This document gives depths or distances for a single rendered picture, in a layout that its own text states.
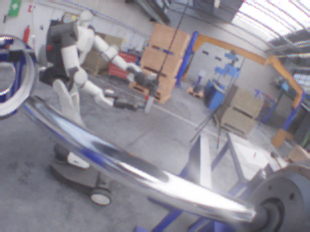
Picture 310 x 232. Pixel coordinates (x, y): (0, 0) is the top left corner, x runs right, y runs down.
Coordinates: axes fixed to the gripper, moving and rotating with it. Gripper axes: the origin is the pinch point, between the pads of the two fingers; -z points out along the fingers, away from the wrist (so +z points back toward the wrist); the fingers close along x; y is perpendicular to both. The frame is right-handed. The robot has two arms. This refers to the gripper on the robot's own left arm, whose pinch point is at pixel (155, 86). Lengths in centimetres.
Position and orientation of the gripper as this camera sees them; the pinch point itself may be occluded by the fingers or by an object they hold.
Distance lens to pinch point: 105.4
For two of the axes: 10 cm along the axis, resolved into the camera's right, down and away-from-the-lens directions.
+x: -6.4, 0.9, -7.6
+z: -6.8, -5.2, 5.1
